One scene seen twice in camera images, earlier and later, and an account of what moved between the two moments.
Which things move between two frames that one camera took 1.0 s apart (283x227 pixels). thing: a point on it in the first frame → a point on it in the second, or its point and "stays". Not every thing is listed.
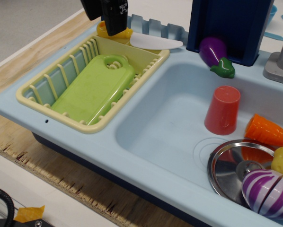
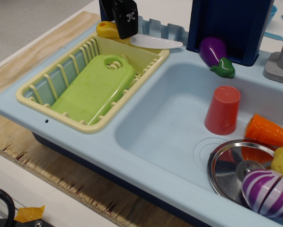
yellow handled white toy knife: (139, 40) stays
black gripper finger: (92, 7) → (107, 13)
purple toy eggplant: (213, 51) stays
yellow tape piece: (27, 214) stays
